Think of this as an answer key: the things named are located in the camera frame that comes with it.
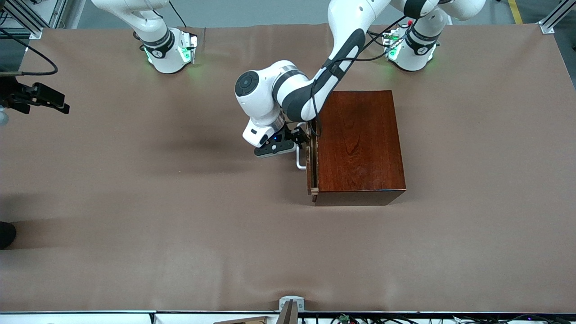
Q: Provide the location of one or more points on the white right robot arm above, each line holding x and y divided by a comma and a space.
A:
166, 63

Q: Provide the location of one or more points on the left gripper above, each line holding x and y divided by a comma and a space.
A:
291, 134

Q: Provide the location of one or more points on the light wooden board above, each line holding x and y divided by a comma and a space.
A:
247, 321

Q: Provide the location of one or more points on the grey metal clamp bracket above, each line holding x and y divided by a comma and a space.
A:
291, 298

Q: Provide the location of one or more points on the brown table cover cloth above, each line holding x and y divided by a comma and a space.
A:
180, 225

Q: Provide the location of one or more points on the black round object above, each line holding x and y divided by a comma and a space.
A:
5, 236

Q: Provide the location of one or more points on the aluminium frame profile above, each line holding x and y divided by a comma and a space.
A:
27, 24
555, 18

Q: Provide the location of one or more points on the aluminium frame post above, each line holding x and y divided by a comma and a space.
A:
67, 11

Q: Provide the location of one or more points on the dark red-brown wooden cabinet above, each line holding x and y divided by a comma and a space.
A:
360, 148

